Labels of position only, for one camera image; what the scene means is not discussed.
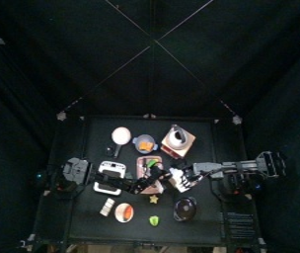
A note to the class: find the large green starfruit piece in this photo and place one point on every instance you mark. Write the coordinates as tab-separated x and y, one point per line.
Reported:
154	221

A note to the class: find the white toy kitchen appliance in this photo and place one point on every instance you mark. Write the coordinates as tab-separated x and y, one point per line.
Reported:
114	165

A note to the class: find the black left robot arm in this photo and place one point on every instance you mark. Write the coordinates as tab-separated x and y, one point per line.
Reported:
114	183

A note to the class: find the green starfruit slice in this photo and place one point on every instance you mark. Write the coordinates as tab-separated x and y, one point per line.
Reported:
154	199

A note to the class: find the orange toy food piece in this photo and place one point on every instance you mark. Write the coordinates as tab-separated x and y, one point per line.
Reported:
146	146

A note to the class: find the orange toy fruit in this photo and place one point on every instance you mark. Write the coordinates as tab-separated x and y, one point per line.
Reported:
128	212

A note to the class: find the white plate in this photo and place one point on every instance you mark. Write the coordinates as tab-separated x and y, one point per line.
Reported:
119	212

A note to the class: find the white segmented block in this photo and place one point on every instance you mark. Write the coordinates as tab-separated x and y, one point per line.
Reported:
107	207

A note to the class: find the pot with black lid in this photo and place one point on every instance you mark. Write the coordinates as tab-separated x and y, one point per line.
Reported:
184	209

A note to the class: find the white frying pan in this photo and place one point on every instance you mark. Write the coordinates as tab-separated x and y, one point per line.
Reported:
122	135

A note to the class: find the pink plastic tray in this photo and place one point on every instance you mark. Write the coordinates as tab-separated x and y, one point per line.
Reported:
139	168

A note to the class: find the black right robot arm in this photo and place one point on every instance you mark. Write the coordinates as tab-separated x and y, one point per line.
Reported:
241	165

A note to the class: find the white knife holder block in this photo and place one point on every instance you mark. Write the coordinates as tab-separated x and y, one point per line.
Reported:
180	185

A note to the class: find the wooden coffee grinder white dome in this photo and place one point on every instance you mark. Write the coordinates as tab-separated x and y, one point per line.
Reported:
176	140

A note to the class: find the blue grey bowl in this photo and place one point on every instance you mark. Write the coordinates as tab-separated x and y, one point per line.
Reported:
136	145

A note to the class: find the small green toy food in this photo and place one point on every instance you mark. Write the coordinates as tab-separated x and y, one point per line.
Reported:
152	162

